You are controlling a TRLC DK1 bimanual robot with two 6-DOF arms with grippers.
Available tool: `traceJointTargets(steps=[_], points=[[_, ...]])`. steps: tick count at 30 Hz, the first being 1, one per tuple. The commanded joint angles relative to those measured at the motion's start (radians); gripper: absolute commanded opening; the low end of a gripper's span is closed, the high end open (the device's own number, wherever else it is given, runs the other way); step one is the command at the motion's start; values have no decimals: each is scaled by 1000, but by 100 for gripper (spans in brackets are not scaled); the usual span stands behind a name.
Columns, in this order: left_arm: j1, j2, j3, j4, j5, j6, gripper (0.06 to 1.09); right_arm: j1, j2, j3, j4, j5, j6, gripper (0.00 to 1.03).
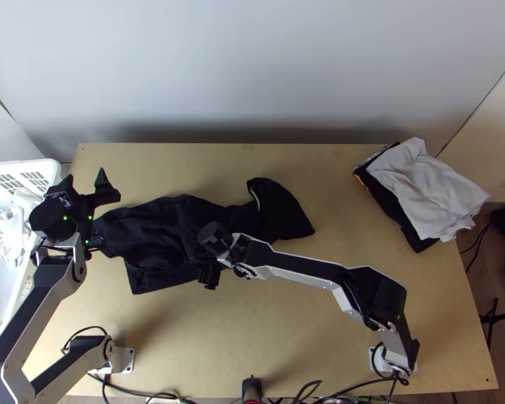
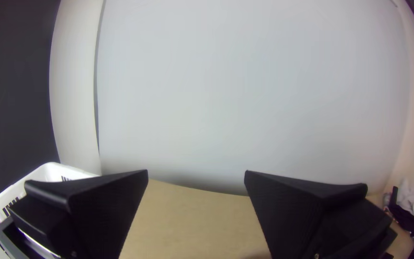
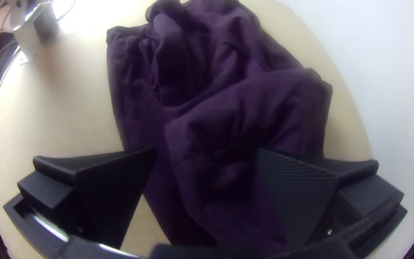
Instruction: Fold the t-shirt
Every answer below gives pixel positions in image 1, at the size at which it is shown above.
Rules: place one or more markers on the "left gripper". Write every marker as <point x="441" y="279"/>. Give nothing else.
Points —
<point x="85" y="207"/>

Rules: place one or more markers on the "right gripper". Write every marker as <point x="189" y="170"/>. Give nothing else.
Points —
<point x="208" y="269"/>

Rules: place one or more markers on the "black t-shirt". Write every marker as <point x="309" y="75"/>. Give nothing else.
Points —
<point x="164" y="227"/>

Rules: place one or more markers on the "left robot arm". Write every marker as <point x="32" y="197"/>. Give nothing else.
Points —
<point x="46" y="286"/>

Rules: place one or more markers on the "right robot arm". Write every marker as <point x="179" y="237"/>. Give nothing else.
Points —
<point x="303" y="269"/>

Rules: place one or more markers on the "white laundry basket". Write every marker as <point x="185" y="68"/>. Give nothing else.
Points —
<point x="0" y="303"/>

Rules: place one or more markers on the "pile of folded clothes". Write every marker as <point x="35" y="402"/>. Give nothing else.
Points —
<point x="425" y="198"/>

